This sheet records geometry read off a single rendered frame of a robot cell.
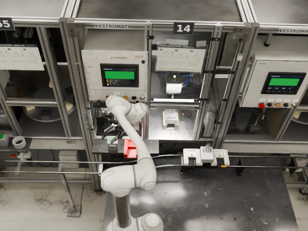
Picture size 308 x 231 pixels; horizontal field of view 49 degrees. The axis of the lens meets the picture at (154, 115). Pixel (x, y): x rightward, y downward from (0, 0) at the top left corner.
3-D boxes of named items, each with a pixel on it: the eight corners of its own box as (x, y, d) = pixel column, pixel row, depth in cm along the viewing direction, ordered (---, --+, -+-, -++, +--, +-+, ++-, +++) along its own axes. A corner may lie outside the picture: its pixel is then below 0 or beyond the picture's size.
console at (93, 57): (88, 103, 243) (80, 53, 208) (93, 76, 262) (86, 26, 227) (146, 105, 244) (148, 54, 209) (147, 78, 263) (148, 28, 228)
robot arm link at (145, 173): (154, 155, 200) (131, 157, 198) (159, 178, 186) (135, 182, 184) (154, 169, 208) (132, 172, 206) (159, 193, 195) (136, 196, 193)
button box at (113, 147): (108, 151, 271) (107, 143, 262) (109, 144, 276) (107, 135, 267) (118, 151, 271) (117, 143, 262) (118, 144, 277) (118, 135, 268)
